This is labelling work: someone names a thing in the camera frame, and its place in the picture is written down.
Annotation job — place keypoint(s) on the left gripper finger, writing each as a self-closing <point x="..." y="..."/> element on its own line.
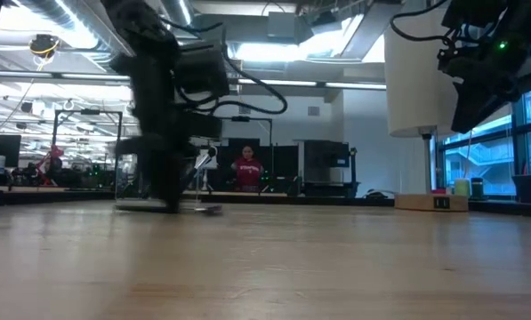
<point x="181" y="169"/>
<point x="156" y="178"/>

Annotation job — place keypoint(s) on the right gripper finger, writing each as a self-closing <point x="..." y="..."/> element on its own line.
<point x="469" y="115"/>
<point x="487" y="91"/>

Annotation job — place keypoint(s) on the clear acrylic brush organiser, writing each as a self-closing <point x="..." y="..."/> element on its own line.
<point x="131" y="205"/>

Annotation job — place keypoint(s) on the white cylindrical cup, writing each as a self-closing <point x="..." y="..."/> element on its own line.
<point x="416" y="89"/>

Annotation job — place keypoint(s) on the person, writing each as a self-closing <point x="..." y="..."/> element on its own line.
<point x="247" y="171"/>

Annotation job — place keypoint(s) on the green cup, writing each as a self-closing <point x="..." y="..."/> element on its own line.
<point x="461" y="187"/>

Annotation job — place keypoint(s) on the black tumbler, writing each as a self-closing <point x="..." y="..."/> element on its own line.
<point x="477" y="189"/>

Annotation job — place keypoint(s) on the black partition panels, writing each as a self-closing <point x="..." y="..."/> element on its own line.
<point x="285" y="164"/>

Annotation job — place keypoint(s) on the red machine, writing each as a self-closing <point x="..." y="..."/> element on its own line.
<point x="48" y="164"/>

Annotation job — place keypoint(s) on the ceiling light strip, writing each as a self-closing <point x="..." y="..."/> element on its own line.
<point x="292" y="82"/>
<point x="25" y="74"/>

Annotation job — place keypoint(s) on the grey ceiling box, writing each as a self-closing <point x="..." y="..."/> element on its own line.
<point x="282" y="24"/>

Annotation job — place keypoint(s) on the black screen on stand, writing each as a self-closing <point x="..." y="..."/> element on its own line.
<point x="327" y="157"/>

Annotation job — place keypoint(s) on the black computer monitor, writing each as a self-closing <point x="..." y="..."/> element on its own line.
<point x="2" y="149"/>

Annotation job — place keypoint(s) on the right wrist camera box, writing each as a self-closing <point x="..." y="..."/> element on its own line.
<point x="452" y="62"/>

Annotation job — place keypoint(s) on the dark window frame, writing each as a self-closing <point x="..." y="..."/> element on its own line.
<point x="518" y="142"/>

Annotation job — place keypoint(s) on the black metal frame rig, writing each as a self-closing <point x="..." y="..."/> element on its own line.
<point x="240" y="118"/>
<point x="90" y="111"/>

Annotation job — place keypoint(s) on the silver air duct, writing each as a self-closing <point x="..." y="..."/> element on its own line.
<point x="185" y="11"/>

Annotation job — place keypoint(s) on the black table edge rail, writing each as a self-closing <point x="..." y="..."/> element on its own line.
<point x="292" y="199"/>

